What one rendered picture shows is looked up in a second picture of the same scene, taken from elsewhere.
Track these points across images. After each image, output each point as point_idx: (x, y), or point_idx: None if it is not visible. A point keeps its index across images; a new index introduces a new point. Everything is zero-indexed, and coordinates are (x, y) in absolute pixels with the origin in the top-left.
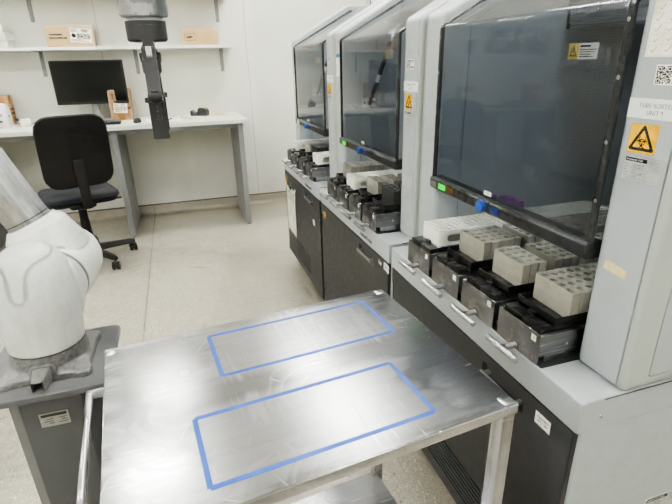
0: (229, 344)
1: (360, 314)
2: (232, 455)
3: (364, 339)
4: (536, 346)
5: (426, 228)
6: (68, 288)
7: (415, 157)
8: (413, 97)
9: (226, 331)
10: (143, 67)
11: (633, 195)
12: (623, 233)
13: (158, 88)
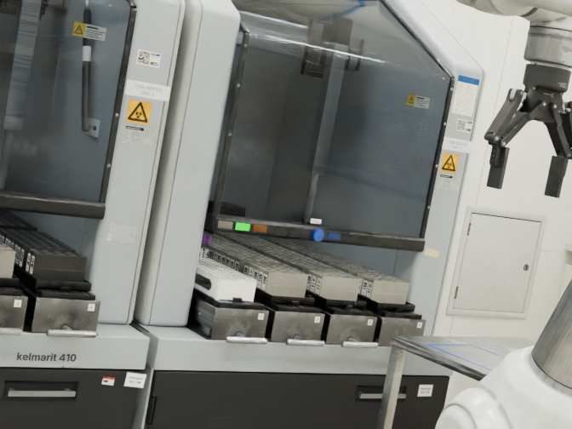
0: None
1: (454, 348)
2: None
3: (495, 353)
4: (421, 330)
5: (227, 285)
6: None
7: (151, 194)
8: (154, 107)
9: None
10: (561, 120)
11: (443, 199)
12: (437, 225)
13: (569, 144)
